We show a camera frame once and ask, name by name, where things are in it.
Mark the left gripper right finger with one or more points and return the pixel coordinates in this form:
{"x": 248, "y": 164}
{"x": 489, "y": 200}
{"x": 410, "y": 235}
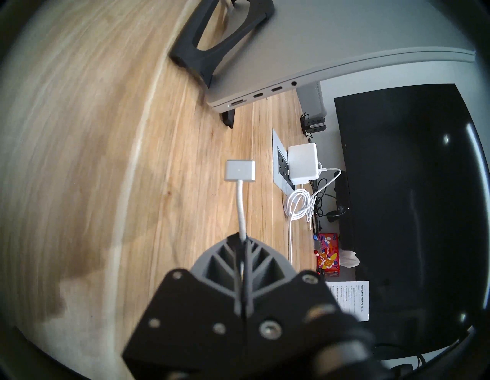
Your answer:
{"x": 283, "y": 302}

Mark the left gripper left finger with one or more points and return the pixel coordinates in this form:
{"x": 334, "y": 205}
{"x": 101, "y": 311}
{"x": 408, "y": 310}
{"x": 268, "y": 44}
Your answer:
{"x": 203, "y": 306}

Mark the black controller charging dock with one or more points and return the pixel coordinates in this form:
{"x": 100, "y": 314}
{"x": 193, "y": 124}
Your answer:
{"x": 314, "y": 123}

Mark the silver MacBook laptop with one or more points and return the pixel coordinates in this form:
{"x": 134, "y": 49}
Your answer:
{"x": 325, "y": 42}

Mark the colourful tissue box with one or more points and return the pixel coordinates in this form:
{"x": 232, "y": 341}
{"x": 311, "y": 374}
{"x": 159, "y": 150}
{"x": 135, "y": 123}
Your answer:
{"x": 329, "y": 258}

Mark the white paper sheet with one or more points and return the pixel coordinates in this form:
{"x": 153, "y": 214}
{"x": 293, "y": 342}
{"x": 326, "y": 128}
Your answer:
{"x": 350, "y": 298}

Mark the black soundbar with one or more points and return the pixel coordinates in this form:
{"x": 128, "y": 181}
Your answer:
{"x": 342, "y": 207}

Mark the large white power adapter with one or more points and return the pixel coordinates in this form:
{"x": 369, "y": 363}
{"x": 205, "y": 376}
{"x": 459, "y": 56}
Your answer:
{"x": 303, "y": 162}

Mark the silver table power outlet box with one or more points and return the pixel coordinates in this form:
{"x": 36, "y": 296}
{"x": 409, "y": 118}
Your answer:
{"x": 281, "y": 161}

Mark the large black TV screen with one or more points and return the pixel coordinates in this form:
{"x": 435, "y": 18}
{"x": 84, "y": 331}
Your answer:
{"x": 413, "y": 210}

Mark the grey mesh office chair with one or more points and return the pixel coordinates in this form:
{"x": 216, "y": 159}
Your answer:
{"x": 312, "y": 99}

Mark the black vertical laptop stand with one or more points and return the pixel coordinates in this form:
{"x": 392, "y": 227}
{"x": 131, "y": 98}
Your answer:
{"x": 214, "y": 57}

